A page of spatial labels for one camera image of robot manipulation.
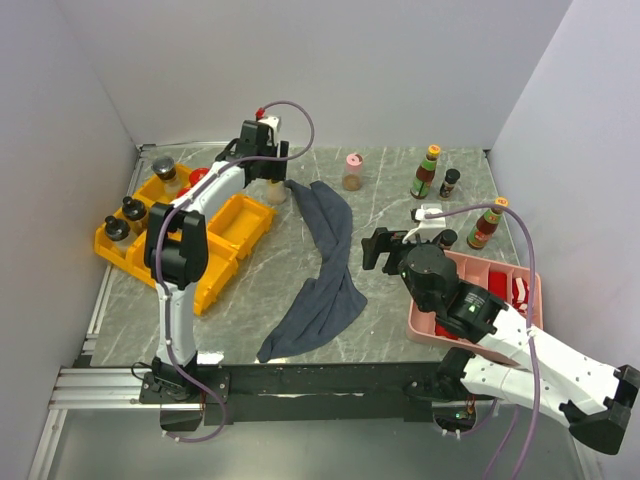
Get yellow-green lid spice shaker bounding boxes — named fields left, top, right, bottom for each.
left=266, top=180, right=287, bottom=205

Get red lid sauce jar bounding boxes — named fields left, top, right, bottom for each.
left=189, top=167, right=209, bottom=187
left=175, top=186, right=191, bottom=199

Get black lid spice jar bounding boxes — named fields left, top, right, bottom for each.
left=152, top=156, right=182, bottom=197

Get black cap salt grinder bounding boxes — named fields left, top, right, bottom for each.
left=122, top=196, right=147, bottom=235

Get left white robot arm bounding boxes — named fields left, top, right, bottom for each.
left=144, top=115, right=288, bottom=402

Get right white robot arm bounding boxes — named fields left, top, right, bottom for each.
left=361, top=228, right=639, bottom=455

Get pink compartment tray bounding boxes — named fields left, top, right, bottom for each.
left=406, top=251, right=530, bottom=366

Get red packet in tray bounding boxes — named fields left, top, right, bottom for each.
left=488, top=270, right=512, bottom=304

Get green label sauce bottle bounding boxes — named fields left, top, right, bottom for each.
left=410, top=144, right=441, bottom=199

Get pink lid spice shaker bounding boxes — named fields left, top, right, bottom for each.
left=342, top=153, right=363, bottom=191

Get red label sauce bottle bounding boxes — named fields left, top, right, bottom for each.
left=467, top=197, right=509, bottom=250

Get dark blue cloth towel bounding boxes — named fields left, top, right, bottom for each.
left=256, top=180, right=367, bottom=363

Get red white packet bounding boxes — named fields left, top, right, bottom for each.
left=510, top=277, right=531, bottom=316

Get yellow compartment bin tray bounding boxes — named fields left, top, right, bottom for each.
left=94, top=194, right=276, bottom=316

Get small black pepper bottle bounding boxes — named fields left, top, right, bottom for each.
left=439, top=168, right=461, bottom=200

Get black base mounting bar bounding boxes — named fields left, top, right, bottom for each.
left=139, top=359, right=473, bottom=433

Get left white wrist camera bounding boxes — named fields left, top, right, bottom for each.
left=255, top=107, right=281, bottom=146

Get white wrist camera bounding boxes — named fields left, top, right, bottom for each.
left=255, top=107, right=281, bottom=146
left=402, top=202, right=447, bottom=244

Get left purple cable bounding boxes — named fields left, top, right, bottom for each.
left=149, top=101, right=315, bottom=445

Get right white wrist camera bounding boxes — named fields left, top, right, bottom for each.
left=402, top=202, right=447, bottom=244

